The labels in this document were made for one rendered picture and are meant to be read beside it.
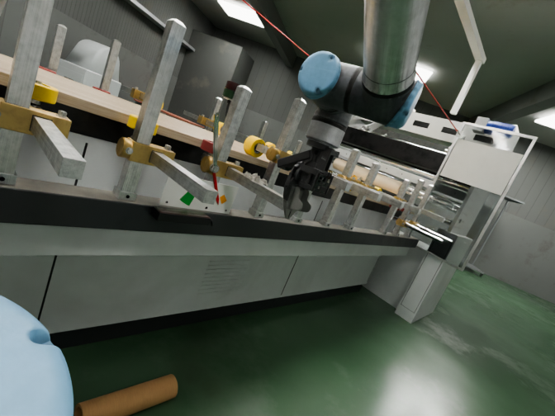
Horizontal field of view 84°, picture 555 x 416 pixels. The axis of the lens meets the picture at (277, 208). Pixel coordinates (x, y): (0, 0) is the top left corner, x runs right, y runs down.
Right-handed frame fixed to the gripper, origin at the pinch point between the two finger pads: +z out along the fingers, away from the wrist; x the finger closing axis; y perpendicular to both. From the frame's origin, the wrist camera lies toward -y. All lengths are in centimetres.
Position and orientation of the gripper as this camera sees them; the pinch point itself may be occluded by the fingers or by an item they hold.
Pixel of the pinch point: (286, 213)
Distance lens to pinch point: 82.4
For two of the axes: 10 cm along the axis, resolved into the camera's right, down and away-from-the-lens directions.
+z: -3.6, 9.2, 1.7
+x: 6.6, 1.2, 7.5
